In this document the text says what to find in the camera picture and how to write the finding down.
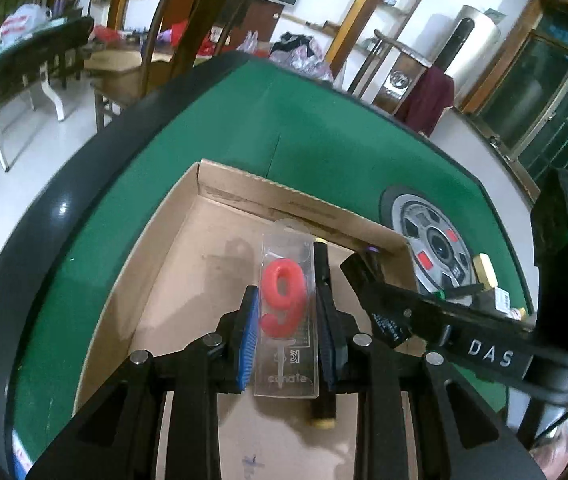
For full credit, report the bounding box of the red number nine candle pack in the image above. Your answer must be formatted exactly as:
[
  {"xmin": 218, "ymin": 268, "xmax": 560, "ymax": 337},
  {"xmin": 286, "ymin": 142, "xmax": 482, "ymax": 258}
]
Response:
[{"xmin": 254, "ymin": 219, "xmax": 320, "ymax": 400}]

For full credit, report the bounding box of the black pen gold tip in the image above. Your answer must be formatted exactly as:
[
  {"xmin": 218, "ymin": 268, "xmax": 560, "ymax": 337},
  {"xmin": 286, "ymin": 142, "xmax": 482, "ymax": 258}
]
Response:
[{"xmin": 310, "ymin": 236, "xmax": 338, "ymax": 430}]

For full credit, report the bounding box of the white box with barcode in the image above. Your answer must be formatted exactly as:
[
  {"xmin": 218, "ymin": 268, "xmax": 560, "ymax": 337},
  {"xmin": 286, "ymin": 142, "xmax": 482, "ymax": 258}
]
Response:
[{"xmin": 491, "ymin": 287, "xmax": 511, "ymax": 315}]

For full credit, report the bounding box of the cardboard box tray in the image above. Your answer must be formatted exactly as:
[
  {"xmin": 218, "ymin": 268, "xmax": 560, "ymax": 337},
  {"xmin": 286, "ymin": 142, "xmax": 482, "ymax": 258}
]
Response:
[{"xmin": 76, "ymin": 160, "xmax": 416, "ymax": 479}]

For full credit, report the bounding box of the white square case yellow base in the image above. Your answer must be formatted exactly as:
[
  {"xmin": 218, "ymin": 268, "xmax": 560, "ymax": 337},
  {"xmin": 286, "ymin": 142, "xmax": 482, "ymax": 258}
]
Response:
[{"xmin": 473, "ymin": 254, "xmax": 499, "ymax": 289}]

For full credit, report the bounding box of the round grey table control panel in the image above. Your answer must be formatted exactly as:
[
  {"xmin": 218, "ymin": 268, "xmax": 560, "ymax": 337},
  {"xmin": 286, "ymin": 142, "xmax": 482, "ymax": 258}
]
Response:
[{"xmin": 380, "ymin": 185, "xmax": 477, "ymax": 294}]

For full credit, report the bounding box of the wooden chair with maroon cloth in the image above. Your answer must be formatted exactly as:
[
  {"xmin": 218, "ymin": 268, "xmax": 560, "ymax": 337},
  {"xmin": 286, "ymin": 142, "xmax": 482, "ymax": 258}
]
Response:
[{"xmin": 348, "ymin": 29, "xmax": 432, "ymax": 115}]

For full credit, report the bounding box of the maroon jacket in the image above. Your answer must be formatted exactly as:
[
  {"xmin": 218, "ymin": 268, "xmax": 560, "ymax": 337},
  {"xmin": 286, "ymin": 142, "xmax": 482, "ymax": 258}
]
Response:
[{"xmin": 395, "ymin": 66, "xmax": 454, "ymax": 138}]

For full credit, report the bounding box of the pile of clothes bags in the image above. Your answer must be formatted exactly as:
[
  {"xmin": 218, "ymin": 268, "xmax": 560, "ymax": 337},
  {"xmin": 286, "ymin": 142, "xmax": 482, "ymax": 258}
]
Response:
[{"xmin": 269, "ymin": 32, "xmax": 334, "ymax": 82}]

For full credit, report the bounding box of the silver standing air conditioner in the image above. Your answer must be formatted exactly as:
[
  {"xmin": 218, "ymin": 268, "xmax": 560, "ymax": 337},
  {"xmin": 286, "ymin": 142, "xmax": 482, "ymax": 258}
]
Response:
[{"xmin": 418, "ymin": 4, "xmax": 501, "ymax": 105}]

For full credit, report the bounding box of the dark wooden chair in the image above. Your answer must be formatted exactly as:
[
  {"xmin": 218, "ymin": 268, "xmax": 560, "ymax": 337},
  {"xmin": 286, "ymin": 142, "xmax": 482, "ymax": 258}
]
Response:
[{"xmin": 92, "ymin": 0, "xmax": 250, "ymax": 130}]

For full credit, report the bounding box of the black folding side table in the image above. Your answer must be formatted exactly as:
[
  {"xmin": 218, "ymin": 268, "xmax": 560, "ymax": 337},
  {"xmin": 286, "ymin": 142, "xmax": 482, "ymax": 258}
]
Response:
[{"xmin": 0, "ymin": 16, "xmax": 94, "ymax": 171}]

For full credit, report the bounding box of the white plastic bag red print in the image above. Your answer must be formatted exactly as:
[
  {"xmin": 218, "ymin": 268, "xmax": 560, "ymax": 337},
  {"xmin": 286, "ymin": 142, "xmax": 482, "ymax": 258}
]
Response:
[{"xmin": 0, "ymin": 3, "xmax": 52, "ymax": 44}]

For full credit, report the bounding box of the window with wooden frame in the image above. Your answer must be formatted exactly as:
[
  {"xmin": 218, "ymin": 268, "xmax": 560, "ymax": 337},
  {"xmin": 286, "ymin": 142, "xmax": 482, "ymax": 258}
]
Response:
[{"xmin": 462, "ymin": 0, "xmax": 568, "ymax": 202}]

